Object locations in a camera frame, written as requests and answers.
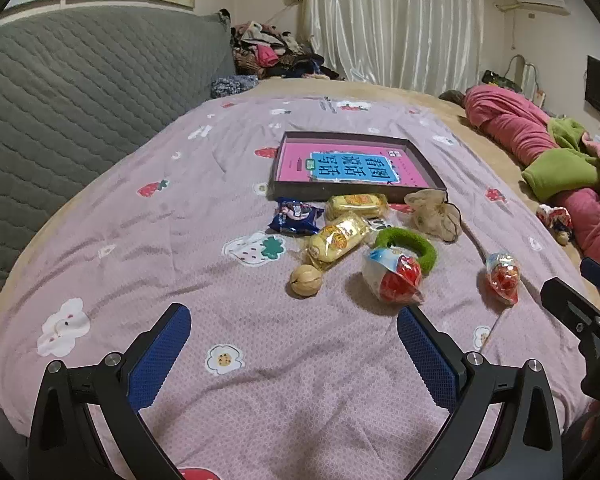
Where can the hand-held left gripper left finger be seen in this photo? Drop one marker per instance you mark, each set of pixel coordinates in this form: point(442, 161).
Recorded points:
point(160, 355)

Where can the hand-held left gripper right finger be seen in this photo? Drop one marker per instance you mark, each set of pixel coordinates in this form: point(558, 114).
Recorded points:
point(425, 355)

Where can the red ball candy packet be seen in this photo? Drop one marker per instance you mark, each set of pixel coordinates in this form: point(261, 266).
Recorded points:
point(395, 280)
point(502, 275)

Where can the walnut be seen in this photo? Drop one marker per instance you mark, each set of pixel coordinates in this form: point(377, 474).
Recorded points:
point(306, 281)

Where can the yellow snack cake packet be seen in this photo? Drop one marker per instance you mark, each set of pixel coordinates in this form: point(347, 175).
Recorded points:
point(337, 237)
point(355, 205)

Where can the grey shallow cardboard box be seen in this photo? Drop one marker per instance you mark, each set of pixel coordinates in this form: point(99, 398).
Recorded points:
point(330, 192)

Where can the blue cookie packet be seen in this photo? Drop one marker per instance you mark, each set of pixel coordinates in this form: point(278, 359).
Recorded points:
point(295, 215)

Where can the red white patterned cloth toy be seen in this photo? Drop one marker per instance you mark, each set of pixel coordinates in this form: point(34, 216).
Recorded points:
point(555, 217)

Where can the pink printed blanket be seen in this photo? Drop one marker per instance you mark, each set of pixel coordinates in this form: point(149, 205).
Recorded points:
point(180, 260)

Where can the pink quilt with green lining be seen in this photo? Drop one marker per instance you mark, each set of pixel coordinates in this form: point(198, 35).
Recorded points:
point(505, 120)

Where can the metal chair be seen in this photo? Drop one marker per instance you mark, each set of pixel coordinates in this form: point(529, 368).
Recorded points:
point(529, 77)

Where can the dark bag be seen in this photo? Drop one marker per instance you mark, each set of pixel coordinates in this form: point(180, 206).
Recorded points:
point(495, 78)

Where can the dark brown cloth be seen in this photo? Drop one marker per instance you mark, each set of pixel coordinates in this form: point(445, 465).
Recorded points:
point(452, 96)

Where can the blue floral cloth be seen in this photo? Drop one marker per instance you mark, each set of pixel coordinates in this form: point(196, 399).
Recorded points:
point(230, 86)

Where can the grey quilted headboard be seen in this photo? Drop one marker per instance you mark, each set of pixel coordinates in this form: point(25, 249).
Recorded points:
point(80, 85)

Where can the pile of clothes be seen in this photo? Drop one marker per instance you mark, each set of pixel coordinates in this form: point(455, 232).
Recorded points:
point(270, 52)

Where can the white curtain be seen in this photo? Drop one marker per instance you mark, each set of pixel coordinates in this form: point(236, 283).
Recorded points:
point(390, 20)

